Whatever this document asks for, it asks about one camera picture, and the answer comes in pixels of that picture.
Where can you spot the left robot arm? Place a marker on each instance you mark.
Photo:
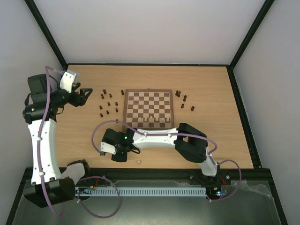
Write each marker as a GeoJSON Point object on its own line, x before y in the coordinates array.
{"type": "Point", "coordinates": [48, 183]}

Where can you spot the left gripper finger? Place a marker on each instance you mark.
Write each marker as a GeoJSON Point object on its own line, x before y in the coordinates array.
{"type": "Point", "coordinates": [85, 93]}
{"type": "Point", "coordinates": [76, 86]}

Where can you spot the wooden chess board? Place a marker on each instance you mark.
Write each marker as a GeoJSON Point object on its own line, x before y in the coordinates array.
{"type": "Point", "coordinates": [143, 103]}

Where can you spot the white slotted cable duct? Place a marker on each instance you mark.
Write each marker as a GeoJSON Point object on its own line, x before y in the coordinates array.
{"type": "Point", "coordinates": [143, 191]}

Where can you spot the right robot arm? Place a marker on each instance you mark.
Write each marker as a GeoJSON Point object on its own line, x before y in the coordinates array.
{"type": "Point", "coordinates": [189, 142]}

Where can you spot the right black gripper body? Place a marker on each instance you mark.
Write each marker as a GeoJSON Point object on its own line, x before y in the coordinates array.
{"type": "Point", "coordinates": [118, 157]}

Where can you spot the black frame rail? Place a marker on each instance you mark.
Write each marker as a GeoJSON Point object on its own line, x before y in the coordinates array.
{"type": "Point", "coordinates": [195, 176]}

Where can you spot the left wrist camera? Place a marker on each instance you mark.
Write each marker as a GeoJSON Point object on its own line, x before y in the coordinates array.
{"type": "Point", "coordinates": [68, 79]}

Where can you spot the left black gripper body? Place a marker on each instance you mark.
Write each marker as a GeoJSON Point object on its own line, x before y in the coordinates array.
{"type": "Point", "coordinates": [76, 101]}

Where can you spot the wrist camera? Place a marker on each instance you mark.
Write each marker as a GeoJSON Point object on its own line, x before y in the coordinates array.
{"type": "Point", "coordinates": [107, 148]}
{"type": "Point", "coordinates": [68, 79]}

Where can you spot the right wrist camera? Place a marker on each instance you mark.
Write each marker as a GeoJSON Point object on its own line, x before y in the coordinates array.
{"type": "Point", "coordinates": [107, 148]}

